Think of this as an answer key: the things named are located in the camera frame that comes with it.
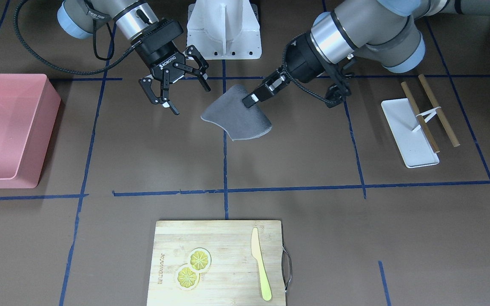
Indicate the black gripper at rack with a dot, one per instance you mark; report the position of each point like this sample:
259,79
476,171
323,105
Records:
299,63

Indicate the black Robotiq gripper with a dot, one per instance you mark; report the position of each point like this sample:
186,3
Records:
158,54

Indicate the grey wiping cloth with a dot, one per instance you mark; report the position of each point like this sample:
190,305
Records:
240,123

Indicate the robot arm holding cloth first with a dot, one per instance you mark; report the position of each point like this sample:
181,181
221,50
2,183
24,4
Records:
380,30

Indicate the robot arm with Robotiq gripper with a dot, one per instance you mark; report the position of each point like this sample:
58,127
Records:
81,18

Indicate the yellow plastic knife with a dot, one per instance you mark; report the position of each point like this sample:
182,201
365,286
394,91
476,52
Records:
265,287

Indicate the pink plastic bin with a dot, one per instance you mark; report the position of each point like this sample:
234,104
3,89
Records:
28,108

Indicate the white towel rack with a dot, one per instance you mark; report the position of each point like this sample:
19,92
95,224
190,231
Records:
409,127

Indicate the upper lemon slice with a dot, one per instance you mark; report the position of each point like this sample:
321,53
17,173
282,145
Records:
199,260

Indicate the lemon slice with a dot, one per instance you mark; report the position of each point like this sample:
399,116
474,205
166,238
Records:
187,279
199,260

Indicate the wooden cutting board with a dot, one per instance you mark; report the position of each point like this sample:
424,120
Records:
232,278

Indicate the lower lemon slice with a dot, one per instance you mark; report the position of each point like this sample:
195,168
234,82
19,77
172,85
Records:
187,279

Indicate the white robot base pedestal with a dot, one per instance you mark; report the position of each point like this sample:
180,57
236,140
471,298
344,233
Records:
224,29

